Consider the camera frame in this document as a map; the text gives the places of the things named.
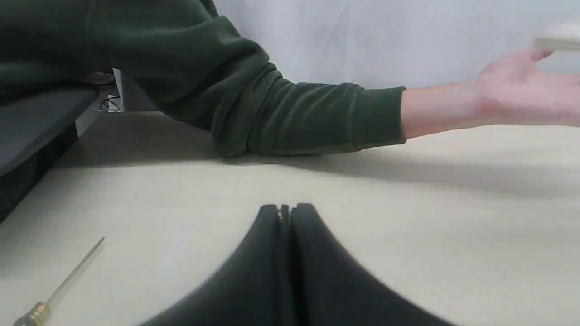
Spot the wide wooden paint brush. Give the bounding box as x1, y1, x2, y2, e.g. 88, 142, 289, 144
534, 21, 580, 51

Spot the black and gold screwdriver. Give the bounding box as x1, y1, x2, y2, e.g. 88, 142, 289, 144
13, 236, 106, 326

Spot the person's bare hand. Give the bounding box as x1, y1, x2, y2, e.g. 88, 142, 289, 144
476, 48, 580, 127

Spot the dark grey side shelf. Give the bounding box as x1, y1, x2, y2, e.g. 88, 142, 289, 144
0, 83, 99, 221

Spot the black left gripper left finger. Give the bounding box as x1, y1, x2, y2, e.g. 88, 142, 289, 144
144, 205, 290, 326

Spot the forearm in dark green sleeve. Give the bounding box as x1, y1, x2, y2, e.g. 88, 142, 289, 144
0, 0, 488, 158

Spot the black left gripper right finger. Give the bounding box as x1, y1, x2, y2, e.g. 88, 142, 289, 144
290, 203, 449, 326

